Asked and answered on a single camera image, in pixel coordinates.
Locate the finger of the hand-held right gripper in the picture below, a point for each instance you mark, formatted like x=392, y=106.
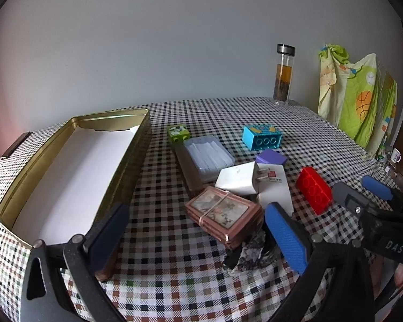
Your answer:
x=347, y=196
x=376, y=187

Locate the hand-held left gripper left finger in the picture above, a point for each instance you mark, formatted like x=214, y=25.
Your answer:
x=109, y=238

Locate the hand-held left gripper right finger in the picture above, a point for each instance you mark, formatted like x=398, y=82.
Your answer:
x=285, y=238

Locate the red toy brick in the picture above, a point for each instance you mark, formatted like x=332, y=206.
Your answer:
x=314, y=187

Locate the white box red label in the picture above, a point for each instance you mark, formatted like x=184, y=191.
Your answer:
x=275, y=191

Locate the banded stack of cards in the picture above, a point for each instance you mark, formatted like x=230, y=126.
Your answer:
x=218, y=208

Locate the white charger plug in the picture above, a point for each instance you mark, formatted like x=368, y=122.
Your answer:
x=235, y=177

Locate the gold tin box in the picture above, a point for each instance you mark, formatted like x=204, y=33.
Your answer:
x=134, y=161

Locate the purple block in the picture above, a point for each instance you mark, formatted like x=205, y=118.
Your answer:
x=272, y=157

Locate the blue toy brick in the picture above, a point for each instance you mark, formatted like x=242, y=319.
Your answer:
x=262, y=139

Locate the clear plastic box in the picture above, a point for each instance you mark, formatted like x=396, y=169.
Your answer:
x=208, y=157

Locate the green toy brick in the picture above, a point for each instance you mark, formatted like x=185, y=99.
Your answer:
x=178, y=134

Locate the white mug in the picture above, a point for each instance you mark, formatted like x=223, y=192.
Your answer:
x=395, y=156

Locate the white paper liner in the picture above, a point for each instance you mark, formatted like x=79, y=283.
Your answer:
x=80, y=181

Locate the green printed blanket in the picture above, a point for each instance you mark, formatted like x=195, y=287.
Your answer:
x=356, y=107

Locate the glass tea bottle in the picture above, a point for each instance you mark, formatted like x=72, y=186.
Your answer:
x=282, y=80

